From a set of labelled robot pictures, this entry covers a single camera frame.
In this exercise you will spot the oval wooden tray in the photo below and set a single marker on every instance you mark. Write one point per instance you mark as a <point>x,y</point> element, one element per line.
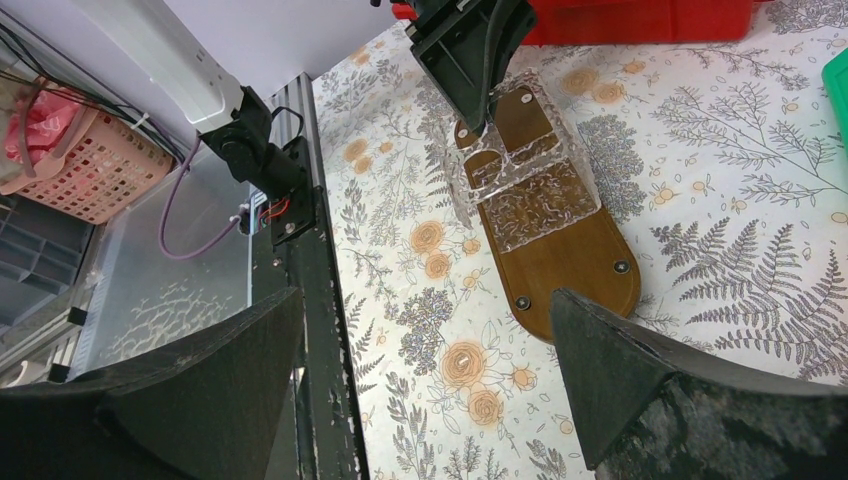
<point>590,257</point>

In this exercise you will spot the red plastic bin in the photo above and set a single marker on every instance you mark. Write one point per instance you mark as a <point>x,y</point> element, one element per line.
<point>579,23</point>

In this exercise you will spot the green plastic bin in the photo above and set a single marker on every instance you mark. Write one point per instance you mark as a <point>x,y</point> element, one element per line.
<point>834,77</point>

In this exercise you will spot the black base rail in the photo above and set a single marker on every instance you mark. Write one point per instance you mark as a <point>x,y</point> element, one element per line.
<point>320,434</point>

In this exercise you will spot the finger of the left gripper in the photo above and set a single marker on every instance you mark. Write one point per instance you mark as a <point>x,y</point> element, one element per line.
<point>465,47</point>

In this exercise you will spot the pink plastic basket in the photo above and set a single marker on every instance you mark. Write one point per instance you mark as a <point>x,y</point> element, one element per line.
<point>77,159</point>

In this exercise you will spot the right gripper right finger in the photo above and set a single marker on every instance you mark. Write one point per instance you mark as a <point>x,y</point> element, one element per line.
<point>646,406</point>

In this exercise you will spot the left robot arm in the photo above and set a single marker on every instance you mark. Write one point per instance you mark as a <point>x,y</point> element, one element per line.
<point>229,117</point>

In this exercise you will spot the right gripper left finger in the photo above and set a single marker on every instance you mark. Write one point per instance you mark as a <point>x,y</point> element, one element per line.
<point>205,406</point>

